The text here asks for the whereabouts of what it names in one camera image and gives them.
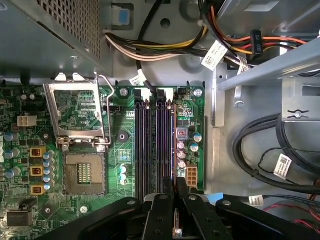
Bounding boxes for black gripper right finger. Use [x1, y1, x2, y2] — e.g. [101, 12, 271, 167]
[177, 177, 320, 240]

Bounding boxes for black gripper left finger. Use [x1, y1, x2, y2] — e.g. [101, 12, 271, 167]
[37, 177, 175, 240]

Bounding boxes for RAM slot with white clip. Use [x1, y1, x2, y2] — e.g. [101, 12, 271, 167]
[163, 88, 174, 180]
[142, 88, 153, 197]

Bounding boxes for green motherboard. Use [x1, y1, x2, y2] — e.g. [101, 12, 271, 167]
[0, 84, 206, 240]

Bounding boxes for CPU socket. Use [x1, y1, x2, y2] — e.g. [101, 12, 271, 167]
[62, 151, 106, 197]

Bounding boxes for metal socket cover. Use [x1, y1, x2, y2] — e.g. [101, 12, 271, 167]
[42, 72, 106, 146]

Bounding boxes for metal drive cage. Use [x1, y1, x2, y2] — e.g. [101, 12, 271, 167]
[216, 37, 320, 123]

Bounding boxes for small blue plastic clip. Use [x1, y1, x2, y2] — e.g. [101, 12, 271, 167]
[118, 9, 131, 26]

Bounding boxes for grey power supply unit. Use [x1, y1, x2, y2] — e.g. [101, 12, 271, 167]
[0, 0, 115, 78]

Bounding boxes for light blue cable tab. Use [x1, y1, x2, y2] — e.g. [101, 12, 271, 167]
[207, 191, 224, 204]

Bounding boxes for thin coloured panel wires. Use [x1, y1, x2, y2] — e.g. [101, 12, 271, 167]
[248, 193, 320, 230]

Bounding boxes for thick black cable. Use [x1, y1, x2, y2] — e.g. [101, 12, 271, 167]
[276, 114, 320, 176]
[232, 113, 320, 192]

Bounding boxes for thin black wire white label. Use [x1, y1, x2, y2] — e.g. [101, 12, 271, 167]
[257, 147, 320, 182]

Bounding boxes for wire locking lever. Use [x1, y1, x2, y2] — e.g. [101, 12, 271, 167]
[96, 73, 116, 146]

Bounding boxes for black cable with white tag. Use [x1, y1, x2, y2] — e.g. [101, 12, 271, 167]
[129, 0, 165, 95]

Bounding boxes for yellow white power wire bundle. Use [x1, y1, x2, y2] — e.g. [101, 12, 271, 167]
[104, 24, 210, 63]

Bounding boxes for black wires with printed tag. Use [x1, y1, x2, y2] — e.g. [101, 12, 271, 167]
[197, 0, 253, 73]

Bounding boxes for orange red power wires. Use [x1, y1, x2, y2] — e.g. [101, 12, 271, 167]
[198, 0, 320, 62]

